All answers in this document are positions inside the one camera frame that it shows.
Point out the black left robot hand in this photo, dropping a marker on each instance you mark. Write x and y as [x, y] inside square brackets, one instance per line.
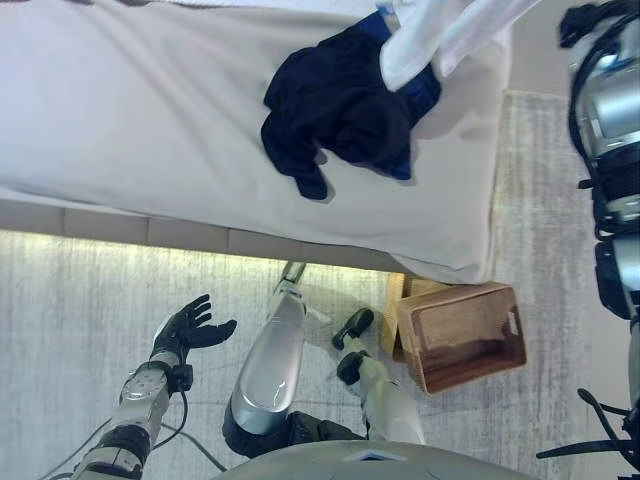
[187, 330]

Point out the black garment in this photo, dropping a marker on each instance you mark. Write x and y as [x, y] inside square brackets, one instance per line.
[330, 100]

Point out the white garment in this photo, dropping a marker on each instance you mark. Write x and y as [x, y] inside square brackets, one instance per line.
[425, 45]

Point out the blue clothing tag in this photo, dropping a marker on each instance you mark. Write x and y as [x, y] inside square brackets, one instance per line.
[387, 15]

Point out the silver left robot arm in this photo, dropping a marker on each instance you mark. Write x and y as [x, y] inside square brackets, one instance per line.
[142, 395]

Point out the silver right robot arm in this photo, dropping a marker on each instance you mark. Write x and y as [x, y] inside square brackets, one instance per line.
[610, 115]

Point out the brown woven laundry basket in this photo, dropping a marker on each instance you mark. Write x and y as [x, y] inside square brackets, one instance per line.
[465, 340]

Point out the large grey striped rug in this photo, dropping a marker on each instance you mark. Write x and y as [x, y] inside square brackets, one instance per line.
[75, 300]

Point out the grey robot torso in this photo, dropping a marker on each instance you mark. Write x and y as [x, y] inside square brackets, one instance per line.
[325, 465]

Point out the blue garment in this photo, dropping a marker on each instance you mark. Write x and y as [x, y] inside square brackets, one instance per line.
[425, 92]

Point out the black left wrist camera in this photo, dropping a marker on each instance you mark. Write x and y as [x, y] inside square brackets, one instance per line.
[183, 377]

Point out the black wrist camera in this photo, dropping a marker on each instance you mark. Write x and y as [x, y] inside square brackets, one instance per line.
[580, 25]
[183, 377]

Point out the brown panelled bed frame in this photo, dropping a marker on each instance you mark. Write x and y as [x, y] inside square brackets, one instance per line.
[100, 225]

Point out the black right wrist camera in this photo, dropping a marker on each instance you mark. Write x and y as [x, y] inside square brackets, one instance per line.
[580, 25]

